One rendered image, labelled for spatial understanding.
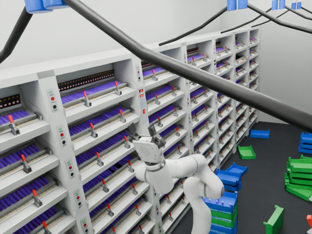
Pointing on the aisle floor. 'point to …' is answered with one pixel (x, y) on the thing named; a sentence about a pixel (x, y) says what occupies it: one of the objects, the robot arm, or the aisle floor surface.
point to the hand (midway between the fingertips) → (140, 126)
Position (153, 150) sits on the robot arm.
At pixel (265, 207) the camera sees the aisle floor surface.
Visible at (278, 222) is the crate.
